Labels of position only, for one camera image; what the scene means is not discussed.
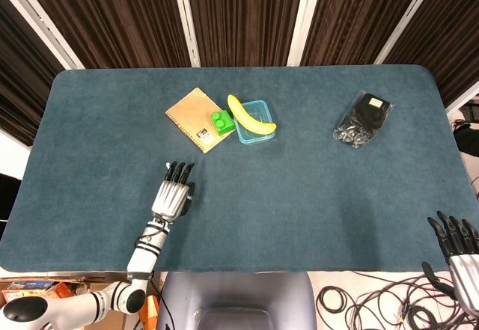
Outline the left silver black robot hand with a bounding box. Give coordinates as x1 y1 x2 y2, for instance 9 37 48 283
150 162 197 223

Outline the green toy building block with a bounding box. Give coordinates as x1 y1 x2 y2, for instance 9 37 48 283
210 109 237 137

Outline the tan spiral notebook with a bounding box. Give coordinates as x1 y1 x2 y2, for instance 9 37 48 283
165 87 236 154

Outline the dark brown curtain panel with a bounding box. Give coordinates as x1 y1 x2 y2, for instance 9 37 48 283
16 0 192 70
384 0 479 107
183 0 307 68
0 0 70 147
300 0 431 67

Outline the yellow banana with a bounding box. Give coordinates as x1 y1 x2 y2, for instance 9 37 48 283
227 94 278 135

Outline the white metal frame post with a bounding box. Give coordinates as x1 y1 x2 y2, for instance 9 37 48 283
170 0 202 68
374 0 447 66
445 89 479 117
0 0 86 70
286 0 325 67

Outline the black coiled cable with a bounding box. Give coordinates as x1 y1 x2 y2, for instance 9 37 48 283
316 285 351 314

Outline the brown cardboard box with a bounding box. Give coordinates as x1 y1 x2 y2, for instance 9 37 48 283
0 275 134 330

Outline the clear blue plastic container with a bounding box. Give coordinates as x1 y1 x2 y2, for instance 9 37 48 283
234 99 278 146

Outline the grey blue chair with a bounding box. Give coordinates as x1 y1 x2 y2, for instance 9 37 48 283
156 272 318 330

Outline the orange carton box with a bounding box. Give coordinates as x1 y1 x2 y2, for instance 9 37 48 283
44 281 75 298

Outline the plastic bag with black items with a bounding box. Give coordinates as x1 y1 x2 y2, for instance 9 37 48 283
332 89 396 150

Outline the orange plastic object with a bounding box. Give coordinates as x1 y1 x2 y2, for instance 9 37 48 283
139 294 161 330

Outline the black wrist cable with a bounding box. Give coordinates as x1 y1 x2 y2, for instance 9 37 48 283
134 213 168 245

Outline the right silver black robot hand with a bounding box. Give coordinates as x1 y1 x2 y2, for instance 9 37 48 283
421 210 479 314

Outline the black equipment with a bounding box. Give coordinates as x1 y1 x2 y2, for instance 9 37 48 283
0 172 22 236

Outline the black tangled cable bundle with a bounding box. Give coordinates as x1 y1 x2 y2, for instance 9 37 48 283
346 269 479 330

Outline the blue felt table mat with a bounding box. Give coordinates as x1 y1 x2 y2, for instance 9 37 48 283
0 64 479 273

